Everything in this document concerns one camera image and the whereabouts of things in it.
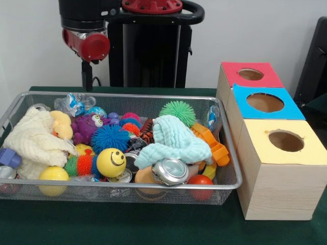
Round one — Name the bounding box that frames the wooden box with three holes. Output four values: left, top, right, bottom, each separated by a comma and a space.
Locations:
216, 61, 327, 221

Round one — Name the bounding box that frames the red ball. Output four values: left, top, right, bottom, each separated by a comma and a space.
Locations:
189, 175, 215, 201

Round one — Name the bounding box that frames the purple monster toy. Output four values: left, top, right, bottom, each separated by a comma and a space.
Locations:
71, 113, 121, 146

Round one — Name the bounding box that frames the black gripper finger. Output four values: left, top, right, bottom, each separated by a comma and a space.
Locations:
81, 60, 94, 92

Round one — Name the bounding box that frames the crushed silver can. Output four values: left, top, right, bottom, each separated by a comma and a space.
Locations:
151, 158, 190, 186

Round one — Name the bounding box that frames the green spiky rubber ball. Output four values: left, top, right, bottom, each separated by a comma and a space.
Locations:
159, 100, 196, 128

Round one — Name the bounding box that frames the light blue muslin cloth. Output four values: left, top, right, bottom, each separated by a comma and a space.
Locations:
134, 114, 214, 169

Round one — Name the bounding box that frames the cream muslin cloth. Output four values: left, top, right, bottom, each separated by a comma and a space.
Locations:
3, 106, 77, 180

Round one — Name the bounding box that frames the orange plastic toy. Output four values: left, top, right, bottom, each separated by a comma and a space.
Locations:
191, 122, 230, 167

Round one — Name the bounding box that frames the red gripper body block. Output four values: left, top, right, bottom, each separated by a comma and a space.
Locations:
62, 28, 111, 64

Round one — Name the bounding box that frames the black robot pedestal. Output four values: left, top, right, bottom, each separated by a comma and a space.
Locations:
99, 0, 205, 89

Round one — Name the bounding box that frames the yellow plush duck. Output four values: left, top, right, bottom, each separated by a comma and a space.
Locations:
50, 110, 74, 140

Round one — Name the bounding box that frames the dark green table cloth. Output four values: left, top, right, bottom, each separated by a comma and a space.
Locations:
0, 86, 327, 245
303, 93, 327, 110

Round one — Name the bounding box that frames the plain yellow ball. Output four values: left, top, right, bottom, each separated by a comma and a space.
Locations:
38, 165, 70, 197

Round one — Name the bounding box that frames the shallow wire mesh bin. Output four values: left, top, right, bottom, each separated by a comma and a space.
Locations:
0, 91, 243, 206

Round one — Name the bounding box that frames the blue spiky rubber ball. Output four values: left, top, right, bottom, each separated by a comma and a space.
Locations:
90, 124, 131, 155

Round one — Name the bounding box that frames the yellow smiley face ball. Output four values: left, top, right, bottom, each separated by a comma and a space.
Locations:
96, 148, 128, 178

